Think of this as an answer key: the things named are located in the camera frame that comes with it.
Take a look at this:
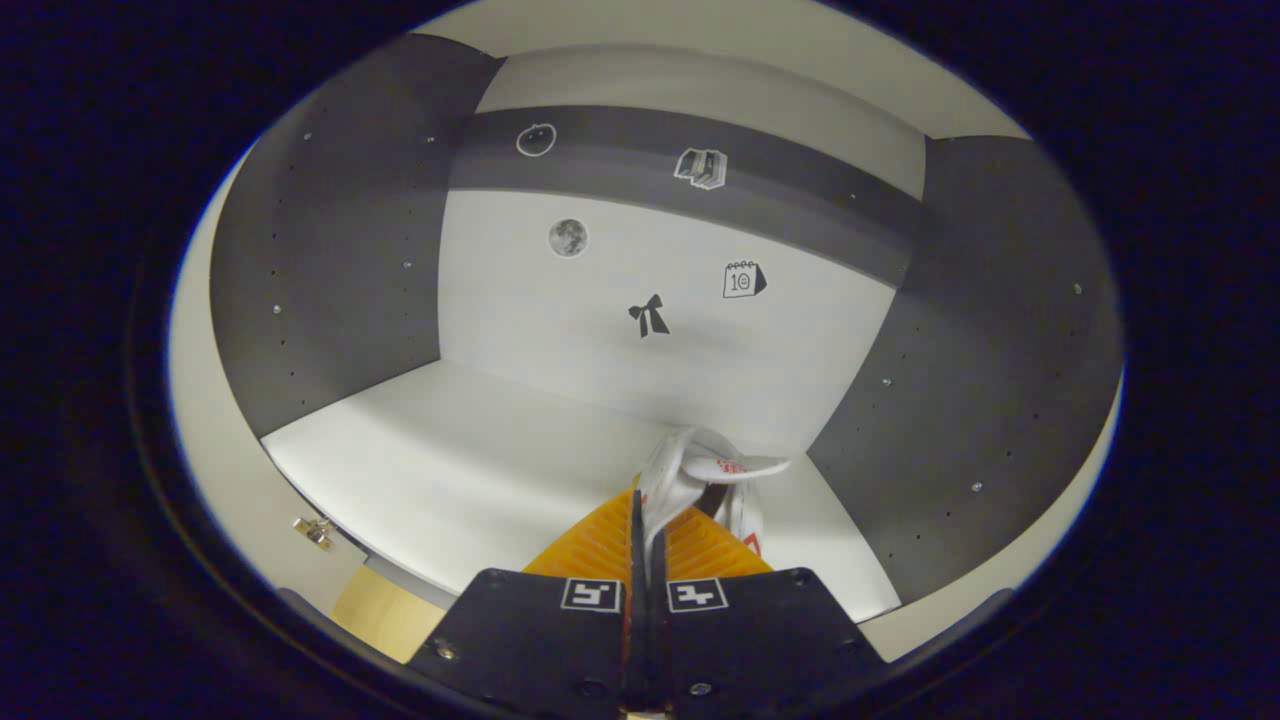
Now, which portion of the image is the grey shoe cabinet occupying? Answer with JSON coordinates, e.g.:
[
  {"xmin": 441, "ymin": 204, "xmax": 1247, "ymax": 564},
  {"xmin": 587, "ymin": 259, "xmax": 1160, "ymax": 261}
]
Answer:
[{"xmin": 210, "ymin": 0, "xmax": 1123, "ymax": 626}]

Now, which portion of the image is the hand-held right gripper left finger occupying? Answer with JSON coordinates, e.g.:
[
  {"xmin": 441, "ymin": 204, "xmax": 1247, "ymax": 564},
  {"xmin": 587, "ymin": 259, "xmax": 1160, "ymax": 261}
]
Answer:
[{"xmin": 405, "ymin": 488, "xmax": 641, "ymax": 713}]

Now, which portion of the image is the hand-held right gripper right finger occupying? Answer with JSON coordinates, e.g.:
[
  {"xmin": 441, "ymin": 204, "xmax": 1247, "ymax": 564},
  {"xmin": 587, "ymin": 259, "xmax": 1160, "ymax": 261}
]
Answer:
[{"xmin": 648, "ymin": 505, "xmax": 891, "ymax": 713}]

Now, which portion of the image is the white shoe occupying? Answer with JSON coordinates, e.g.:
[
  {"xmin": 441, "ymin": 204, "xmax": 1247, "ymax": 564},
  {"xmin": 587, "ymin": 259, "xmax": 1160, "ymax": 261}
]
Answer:
[{"xmin": 637, "ymin": 427, "xmax": 791, "ymax": 561}]

